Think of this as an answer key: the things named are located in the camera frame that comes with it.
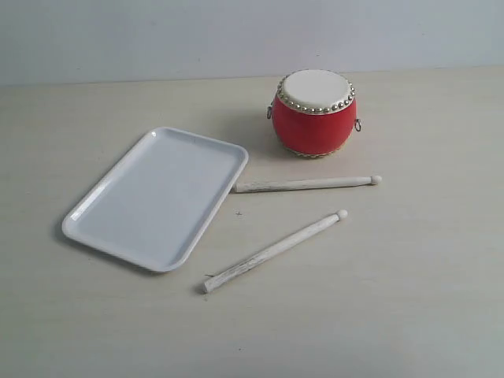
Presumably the white drumstick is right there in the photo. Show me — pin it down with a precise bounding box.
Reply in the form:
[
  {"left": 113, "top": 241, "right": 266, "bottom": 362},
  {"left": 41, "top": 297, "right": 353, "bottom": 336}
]
[
  {"left": 231, "top": 175, "right": 382, "bottom": 194},
  {"left": 202, "top": 209, "right": 348, "bottom": 294}
]

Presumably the white rectangular plastic tray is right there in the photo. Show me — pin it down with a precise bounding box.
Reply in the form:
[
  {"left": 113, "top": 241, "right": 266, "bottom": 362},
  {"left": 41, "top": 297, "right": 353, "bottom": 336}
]
[{"left": 61, "top": 128, "right": 248, "bottom": 273}]

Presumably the red small drum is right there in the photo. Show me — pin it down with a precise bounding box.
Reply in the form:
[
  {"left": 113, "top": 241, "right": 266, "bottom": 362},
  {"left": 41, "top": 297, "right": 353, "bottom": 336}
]
[{"left": 267, "top": 69, "right": 361, "bottom": 158}]

